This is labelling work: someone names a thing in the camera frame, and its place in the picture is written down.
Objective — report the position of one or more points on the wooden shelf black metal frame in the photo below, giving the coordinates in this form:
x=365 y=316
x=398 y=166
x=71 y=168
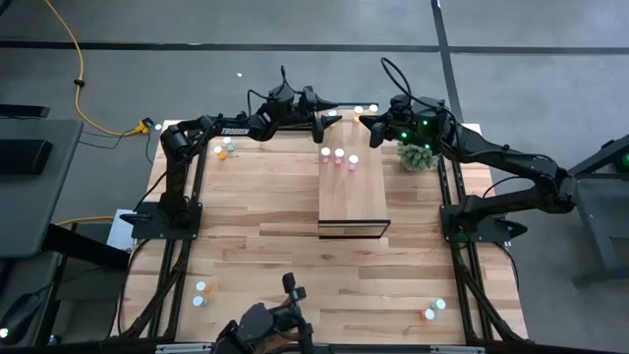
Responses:
x=351 y=196

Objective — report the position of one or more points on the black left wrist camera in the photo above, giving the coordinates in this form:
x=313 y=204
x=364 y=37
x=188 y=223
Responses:
x=282 y=96

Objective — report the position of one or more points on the white sheet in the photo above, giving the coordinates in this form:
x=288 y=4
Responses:
x=118 y=231

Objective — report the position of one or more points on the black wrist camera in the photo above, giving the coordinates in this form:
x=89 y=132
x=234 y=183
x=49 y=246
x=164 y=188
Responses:
x=420 y=109
x=282 y=96

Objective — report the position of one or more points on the yellow pill bottle white cap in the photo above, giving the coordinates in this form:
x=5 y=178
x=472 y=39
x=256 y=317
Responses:
x=373 y=108
x=332 y=113
x=358 y=110

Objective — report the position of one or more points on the grey metal cart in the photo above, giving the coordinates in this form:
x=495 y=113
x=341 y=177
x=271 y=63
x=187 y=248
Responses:
x=594 y=211

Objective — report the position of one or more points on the pink pill bottle white cap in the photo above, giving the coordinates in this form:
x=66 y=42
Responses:
x=325 y=152
x=339 y=153
x=353 y=159

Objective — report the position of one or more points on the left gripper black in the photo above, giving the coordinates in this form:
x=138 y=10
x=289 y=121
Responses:
x=307 y=110

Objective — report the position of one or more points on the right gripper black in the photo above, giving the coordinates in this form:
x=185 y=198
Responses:
x=398 y=125

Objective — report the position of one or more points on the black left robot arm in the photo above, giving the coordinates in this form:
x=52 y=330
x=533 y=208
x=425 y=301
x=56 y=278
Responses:
x=236 y=132

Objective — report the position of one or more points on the green pill bottle white cap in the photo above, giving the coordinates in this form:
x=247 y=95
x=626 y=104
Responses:
x=198 y=301
x=440 y=304

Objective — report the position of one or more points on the grey desk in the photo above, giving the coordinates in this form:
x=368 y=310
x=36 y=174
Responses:
x=34 y=206
x=29 y=275

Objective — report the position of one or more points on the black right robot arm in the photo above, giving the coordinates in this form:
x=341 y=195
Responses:
x=511 y=157

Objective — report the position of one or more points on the green plant in woven pot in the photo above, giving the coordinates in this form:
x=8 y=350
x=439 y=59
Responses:
x=417 y=157

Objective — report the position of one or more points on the clear plastic cup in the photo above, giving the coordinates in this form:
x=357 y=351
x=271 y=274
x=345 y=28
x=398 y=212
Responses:
x=227 y=141

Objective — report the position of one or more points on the black aluminium frame rails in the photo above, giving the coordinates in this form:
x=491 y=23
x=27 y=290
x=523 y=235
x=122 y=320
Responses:
x=174 y=305
x=462 y=275

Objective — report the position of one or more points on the black flat device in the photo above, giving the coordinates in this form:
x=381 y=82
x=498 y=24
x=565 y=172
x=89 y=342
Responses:
x=24 y=111

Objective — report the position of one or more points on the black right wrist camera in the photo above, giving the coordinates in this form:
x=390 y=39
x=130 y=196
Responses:
x=420 y=109

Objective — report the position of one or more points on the black table edge frame bar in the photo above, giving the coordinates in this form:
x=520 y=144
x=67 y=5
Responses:
x=393 y=350

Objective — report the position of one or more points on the orange pill bottle white cap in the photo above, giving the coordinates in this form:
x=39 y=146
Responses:
x=429 y=314
x=200 y=286
x=217 y=150

